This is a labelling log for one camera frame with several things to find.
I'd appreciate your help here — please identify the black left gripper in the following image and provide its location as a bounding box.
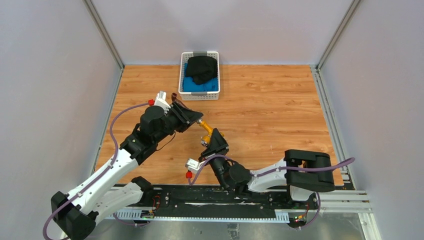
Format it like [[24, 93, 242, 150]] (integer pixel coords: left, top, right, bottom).
[[154, 101, 204, 144]]

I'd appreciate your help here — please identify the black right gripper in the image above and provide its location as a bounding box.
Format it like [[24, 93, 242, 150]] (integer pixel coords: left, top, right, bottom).
[[198, 128, 229, 191]]

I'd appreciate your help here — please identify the yellow brass faucet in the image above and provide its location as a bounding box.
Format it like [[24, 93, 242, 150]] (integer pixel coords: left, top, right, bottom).
[[199, 120, 213, 147]]

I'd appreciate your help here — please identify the brown faucet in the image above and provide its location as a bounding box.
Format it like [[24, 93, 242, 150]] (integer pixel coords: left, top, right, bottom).
[[171, 92, 180, 102]]

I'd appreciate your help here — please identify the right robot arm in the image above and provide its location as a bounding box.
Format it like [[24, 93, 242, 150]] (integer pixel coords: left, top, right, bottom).
[[198, 128, 336, 209]]

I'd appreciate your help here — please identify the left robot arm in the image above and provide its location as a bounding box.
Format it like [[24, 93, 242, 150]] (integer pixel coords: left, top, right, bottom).
[[42, 100, 203, 240]]

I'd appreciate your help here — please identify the white plastic basket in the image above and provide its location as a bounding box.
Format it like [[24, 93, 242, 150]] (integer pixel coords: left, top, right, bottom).
[[178, 51, 221, 101]]

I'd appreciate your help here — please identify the blue cloth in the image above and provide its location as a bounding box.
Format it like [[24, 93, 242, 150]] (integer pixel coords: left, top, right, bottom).
[[182, 76, 219, 92]]

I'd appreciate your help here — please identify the black cloth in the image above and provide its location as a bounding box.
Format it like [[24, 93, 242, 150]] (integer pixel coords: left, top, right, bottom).
[[185, 55, 218, 85]]

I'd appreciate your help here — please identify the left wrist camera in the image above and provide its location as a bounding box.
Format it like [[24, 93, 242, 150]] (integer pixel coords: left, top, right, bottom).
[[153, 90, 171, 115]]

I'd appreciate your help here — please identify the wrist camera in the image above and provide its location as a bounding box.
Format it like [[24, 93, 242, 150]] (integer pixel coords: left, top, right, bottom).
[[185, 158, 204, 173], [153, 90, 171, 115]]

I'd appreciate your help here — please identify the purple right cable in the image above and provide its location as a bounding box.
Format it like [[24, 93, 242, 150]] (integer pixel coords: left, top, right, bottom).
[[185, 154, 356, 229]]

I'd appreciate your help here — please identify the purple cable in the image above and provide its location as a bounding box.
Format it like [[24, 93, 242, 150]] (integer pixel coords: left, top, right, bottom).
[[185, 154, 356, 229], [42, 98, 156, 240]]

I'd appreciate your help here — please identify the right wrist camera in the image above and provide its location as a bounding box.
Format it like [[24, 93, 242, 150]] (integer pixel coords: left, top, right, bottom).
[[185, 158, 204, 173]]

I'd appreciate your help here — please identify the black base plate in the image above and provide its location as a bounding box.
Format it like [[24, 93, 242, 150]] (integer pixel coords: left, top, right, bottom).
[[120, 184, 320, 220]]

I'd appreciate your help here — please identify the aluminium frame rail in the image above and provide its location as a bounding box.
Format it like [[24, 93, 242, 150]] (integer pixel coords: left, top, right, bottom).
[[107, 190, 372, 224]]

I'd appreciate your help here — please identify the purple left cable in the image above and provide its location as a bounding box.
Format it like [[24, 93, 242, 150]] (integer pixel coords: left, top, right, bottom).
[[42, 98, 156, 240]]

